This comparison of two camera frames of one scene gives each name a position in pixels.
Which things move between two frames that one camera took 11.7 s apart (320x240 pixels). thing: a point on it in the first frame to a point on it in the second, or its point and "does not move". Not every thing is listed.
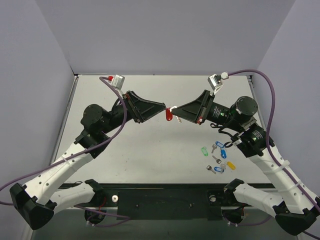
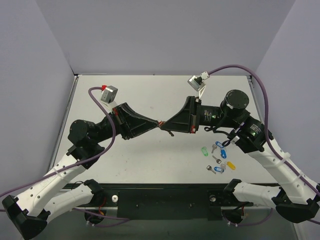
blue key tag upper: x=219 y=144 does not move
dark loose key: x=218 y=161 does not move
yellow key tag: x=231 y=165 does not move
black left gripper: x=132 y=107 to x=120 y=122
